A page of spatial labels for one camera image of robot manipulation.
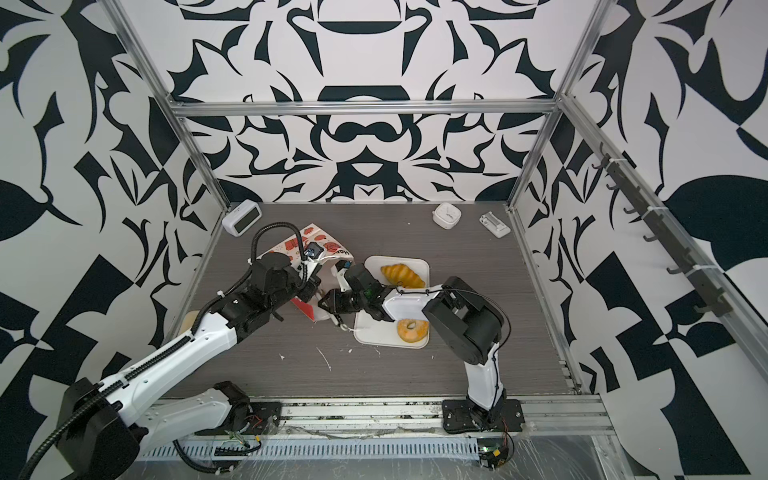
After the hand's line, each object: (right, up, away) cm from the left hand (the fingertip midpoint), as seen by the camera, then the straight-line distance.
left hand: (317, 259), depth 78 cm
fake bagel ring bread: (+25, -21, +7) cm, 33 cm away
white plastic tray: (+14, -21, +7) cm, 26 cm away
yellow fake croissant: (+23, -7, +17) cm, 30 cm away
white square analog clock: (+41, +14, +36) cm, 56 cm away
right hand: (-1, -13, +8) cm, 15 cm away
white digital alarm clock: (-33, +12, +29) cm, 46 cm away
